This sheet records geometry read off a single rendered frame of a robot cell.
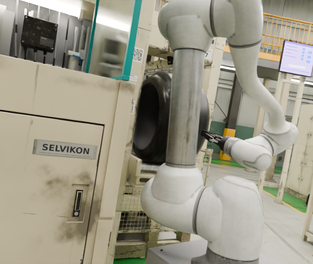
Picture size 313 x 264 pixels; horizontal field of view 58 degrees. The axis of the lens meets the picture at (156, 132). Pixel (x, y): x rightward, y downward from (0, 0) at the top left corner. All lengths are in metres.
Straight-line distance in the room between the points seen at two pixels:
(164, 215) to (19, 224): 0.42
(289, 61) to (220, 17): 4.75
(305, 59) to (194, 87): 4.92
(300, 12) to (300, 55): 7.66
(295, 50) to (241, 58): 4.76
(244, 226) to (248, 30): 0.56
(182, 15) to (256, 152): 0.57
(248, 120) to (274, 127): 10.62
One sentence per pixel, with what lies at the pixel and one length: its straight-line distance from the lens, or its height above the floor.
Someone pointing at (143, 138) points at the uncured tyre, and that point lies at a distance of 1.98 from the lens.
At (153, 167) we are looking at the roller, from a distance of 1.62.
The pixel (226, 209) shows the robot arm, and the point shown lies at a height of 0.96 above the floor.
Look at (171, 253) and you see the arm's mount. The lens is 1.01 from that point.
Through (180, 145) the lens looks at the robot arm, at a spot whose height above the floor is 1.11.
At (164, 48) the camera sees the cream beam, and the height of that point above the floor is 1.65.
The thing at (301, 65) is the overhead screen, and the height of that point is 2.50.
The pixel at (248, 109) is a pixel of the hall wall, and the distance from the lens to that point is 11.83.
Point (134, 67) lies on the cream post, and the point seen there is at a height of 1.44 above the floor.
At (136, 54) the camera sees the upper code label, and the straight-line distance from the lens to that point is 1.63.
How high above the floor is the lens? 1.19
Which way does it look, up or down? 3 degrees down
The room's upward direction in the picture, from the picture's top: 10 degrees clockwise
